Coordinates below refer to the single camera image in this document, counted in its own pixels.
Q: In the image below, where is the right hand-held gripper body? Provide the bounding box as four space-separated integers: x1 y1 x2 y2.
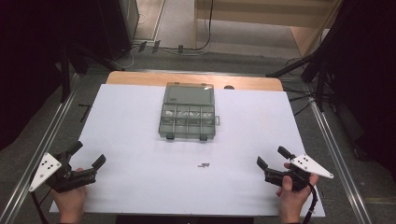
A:
264 154 334 192

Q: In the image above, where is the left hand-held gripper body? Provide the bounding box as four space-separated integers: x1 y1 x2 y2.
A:
28 151 97 194

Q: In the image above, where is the grey clear plastic organizer box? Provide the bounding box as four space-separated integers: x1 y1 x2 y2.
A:
158 81 220 142

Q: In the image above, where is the person's right hand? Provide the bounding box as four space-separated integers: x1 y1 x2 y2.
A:
276 162 320 218

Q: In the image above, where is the person's left hand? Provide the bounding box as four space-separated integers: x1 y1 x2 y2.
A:
49 168 89 220

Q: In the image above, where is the white table mat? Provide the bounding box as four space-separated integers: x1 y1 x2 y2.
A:
49 83 326 217

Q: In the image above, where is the black metal stand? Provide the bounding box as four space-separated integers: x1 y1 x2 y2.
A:
59 43 118 105
265 50 332 113

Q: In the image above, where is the wooden table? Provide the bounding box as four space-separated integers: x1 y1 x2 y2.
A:
106 70 284 92

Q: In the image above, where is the dark curtain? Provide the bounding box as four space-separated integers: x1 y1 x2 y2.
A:
323 0 396 172
0 0 106 152

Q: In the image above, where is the black cabinet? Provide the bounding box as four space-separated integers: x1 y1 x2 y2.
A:
96 0 140 61

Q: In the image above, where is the light wooden furniture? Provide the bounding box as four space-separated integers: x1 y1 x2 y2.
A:
194 0 344 58

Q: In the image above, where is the metal floor rail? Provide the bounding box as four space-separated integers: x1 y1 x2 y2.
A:
306 92 374 224
0 73 81 224

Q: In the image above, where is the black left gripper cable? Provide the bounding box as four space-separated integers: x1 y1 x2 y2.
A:
30 189 51 224

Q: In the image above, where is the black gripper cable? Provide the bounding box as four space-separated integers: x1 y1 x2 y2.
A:
30 189 51 224
302 182 318 224

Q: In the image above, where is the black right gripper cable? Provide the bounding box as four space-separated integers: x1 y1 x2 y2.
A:
302 182 318 224

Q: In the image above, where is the white floor cable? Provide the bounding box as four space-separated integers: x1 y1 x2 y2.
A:
120 45 139 69

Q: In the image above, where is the black hanging cable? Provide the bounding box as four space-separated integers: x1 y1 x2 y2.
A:
161 0 215 53

